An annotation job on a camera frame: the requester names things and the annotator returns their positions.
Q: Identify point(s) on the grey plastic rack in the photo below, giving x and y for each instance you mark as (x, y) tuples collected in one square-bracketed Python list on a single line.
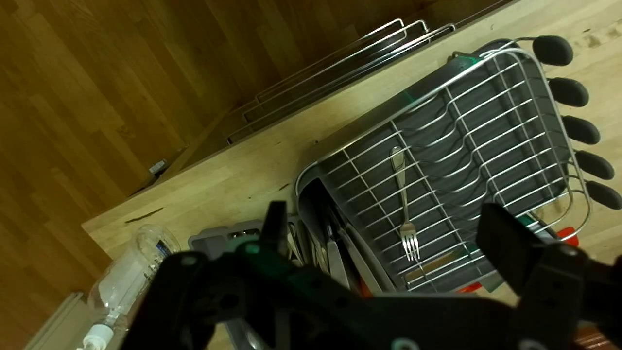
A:
[(214, 240)]

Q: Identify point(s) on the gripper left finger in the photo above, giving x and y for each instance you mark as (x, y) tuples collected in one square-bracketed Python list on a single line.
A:
[(204, 291)]

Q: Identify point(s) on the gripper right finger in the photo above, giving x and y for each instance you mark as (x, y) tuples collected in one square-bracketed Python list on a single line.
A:
[(549, 287)]

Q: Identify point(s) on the red plastic piece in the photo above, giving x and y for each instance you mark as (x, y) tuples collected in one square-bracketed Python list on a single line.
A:
[(567, 236)]

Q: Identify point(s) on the silver fork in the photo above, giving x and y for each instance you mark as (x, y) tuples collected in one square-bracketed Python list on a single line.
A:
[(401, 189)]

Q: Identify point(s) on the heap of cutlery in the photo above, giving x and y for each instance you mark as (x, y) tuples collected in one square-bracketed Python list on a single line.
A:
[(336, 257)]

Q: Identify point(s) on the clear plastic bottle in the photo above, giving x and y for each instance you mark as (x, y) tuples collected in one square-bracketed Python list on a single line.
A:
[(126, 272)]

